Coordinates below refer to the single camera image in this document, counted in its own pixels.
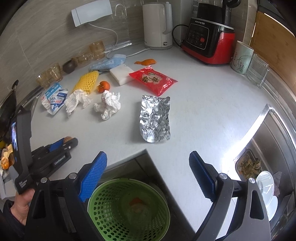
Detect alcohol wipes packet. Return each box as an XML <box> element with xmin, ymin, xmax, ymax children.
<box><xmin>46</xmin><ymin>89</ymin><xmax>68</xmax><ymax>115</ymax></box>

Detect white paper towel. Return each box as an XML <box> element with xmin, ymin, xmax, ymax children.
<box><xmin>65</xmin><ymin>89</ymin><xmax>92</xmax><ymax>117</ymax></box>

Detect white tissue ball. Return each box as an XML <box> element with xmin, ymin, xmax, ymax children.
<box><xmin>94</xmin><ymin>90</ymin><xmax>121</xmax><ymax>121</ymax></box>

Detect yellow foam fruit net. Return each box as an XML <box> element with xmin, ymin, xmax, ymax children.
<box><xmin>72</xmin><ymin>70</ymin><xmax>99</xmax><ymax>94</ymax></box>

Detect blue cleaning cloth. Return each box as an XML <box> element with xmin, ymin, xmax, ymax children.
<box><xmin>89</xmin><ymin>54</ymin><xmax>126</xmax><ymax>72</ymax></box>

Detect brown nut shell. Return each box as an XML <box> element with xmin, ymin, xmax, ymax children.
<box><xmin>63</xmin><ymin>136</ymin><xmax>72</xmax><ymax>143</ymax></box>

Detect green plastic trash basket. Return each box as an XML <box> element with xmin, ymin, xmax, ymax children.
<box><xmin>87</xmin><ymin>178</ymin><xmax>171</xmax><ymax>240</ymax></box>

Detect person's left hand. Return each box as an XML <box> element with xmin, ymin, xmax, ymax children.
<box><xmin>11</xmin><ymin>189</ymin><xmax>35</xmax><ymax>225</ymax></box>

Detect food scraps pile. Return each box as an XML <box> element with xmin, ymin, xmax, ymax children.
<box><xmin>1</xmin><ymin>144</ymin><xmax>15</xmax><ymax>176</ymax></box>

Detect blue white milk carton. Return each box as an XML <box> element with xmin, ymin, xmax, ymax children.
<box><xmin>41</xmin><ymin>83</ymin><xmax>63</xmax><ymax>111</ymax></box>

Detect white plate in sink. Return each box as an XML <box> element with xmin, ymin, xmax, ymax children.
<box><xmin>256</xmin><ymin>171</ymin><xmax>278</xmax><ymax>221</ymax></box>

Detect wok with glass lid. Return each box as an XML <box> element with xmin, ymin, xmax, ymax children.
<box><xmin>0</xmin><ymin>80</ymin><xmax>19</xmax><ymax>141</ymax></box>

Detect amber glass cup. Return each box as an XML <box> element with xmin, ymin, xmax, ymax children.
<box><xmin>36</xmin><ymin>71</ymin><xmax>51</xmax><ymax>89</ymax></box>
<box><xmin>48</xmin><ymin>63</ymin><xmax>63</xmax><ymax>82</ymax></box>

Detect crumpled aluminium foil bag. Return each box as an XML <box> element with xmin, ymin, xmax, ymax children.
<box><xmin>139</xmin><ymin>95</ymin><xmax>171</xmax><ymax>143</ymax></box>

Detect orange mandarin peel ball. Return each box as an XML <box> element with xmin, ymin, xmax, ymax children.
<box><xmin>96</xmin><ymin>81</ymin><xmax>110</xmax><ymax>93</ymax></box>

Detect dark brown clay pot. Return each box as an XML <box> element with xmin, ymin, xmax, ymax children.
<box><xmin>62</xmin><ymin>59</ymin><xmax>76</xmax><ymax>74</ymax></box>

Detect glass teapot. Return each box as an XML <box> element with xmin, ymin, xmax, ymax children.
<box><xmin>73</xmin><ymin>52</ymin><xmax>94</xmax><ymax>67</ymax></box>

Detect white sponge block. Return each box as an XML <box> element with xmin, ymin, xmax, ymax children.
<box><xmin>109</xmin><ymin>64</ymin><xmax>134</xmax><ymax>86</ymax></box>

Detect red snack packet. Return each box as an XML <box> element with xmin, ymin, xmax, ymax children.
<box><xmin>129</xmin><ymin>66</ymin><xmax>177</xmax><ymax>96</ymax></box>

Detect stacked amber glass cups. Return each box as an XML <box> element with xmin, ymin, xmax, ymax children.
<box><xmin>89</xmin><ymin>40</ymin><xmax>105</xmax><ymax>60</ymax></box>

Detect clear glass holder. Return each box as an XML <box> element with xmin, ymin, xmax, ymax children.
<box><xmin>245</xmin><ymin>53</ymin><xmax>269</xmax><ymax>88</ymax></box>

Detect flat orange peel piece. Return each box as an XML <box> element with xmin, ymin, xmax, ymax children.
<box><xmin>135</xmin><ymin>59</ymin><xmax>157</xmax><ymax>66</ymax></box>

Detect ceramic cup with drawing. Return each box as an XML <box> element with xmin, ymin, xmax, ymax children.
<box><xmin>230</xmin><ymin>41</ymin><xmax>254</xmax><ymax>74</ymax></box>

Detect red black blender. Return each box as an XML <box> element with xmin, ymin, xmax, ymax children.
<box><xmin>181</xmin><ymin>0</ymin><xmax>241</xmax><ymax>65</ymax></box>

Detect wooden cutting board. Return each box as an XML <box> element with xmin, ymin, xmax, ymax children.
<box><xmin>250</xmin><ymin>11</ymin><xmax>295</xmax><ymax>86</ymax></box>

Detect white electric kettle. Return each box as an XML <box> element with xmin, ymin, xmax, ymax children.
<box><xmin>142</xmin><ymin>1</ymin><xmax>173</xmax><ymax>50</ymax></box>

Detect white power cable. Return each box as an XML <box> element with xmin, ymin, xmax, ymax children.
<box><xmin>87</xmin><ymin>22</ymin><xmax>147</xmax><ymax>60</ymax></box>

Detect black blender power cable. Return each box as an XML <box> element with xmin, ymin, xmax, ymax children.
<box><xmin>171</xmin><ymin>24</ymin><xmax>188</xmax><ymax>49</ymax></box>

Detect white wall socket box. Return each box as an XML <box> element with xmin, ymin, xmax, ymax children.
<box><xmin>71</xmin><ymin>0</ymin><xmax>112</xmax><ymax>27</ymax></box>

